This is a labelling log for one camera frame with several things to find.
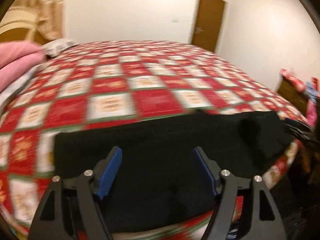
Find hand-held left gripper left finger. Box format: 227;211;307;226
29;146;123;240

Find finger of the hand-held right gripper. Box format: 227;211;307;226
284;118;317;144

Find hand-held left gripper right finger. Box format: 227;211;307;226
193;147;288;240

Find black pants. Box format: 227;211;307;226
54;110;293;233

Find pink and blue bag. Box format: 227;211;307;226
305;77;319;127

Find brown wooden cabinet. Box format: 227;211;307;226
276;76;310;117

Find red plaid cloth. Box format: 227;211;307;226
279;69;309;93

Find bed with red checkered sheet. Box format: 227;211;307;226
0;40;309;240

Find white blue floral quilt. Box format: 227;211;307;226
0;64;40;110

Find grey white patterned pillow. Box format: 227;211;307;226
41;38;78;57

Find brown wooden door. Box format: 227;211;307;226
191;0;226;53

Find pink folded blanket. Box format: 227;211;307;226
0;41;47;92

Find cream and wood headboard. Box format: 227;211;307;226
0;15;49;46

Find beige patterned curtain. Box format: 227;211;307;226
11;0;66;40

